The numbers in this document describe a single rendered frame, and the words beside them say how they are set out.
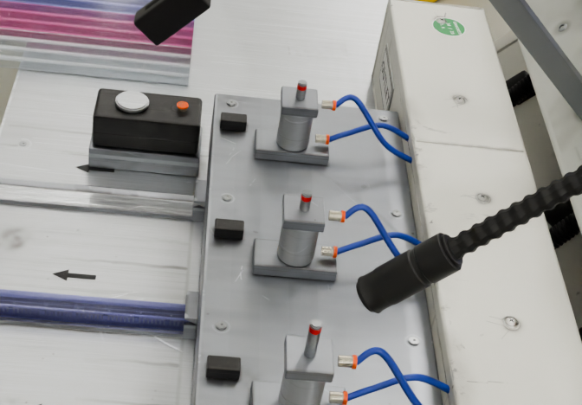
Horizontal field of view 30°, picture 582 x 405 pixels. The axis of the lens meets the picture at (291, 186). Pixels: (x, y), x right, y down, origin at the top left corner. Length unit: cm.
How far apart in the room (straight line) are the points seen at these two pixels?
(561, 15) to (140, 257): 35
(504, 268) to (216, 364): 19
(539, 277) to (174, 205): 27
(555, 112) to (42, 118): 38
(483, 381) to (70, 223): 31
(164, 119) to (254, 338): 22
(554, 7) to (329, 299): 32
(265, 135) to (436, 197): 13
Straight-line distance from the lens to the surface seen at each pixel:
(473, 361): 60
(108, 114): 78
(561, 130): 74
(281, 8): 101
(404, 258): 46
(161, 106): 79
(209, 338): 61
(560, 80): 71
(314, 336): 53
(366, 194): 72
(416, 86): 79
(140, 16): 67
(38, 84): 88
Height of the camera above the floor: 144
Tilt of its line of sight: 23 degrees down
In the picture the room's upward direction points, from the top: 58 degrees clockwise
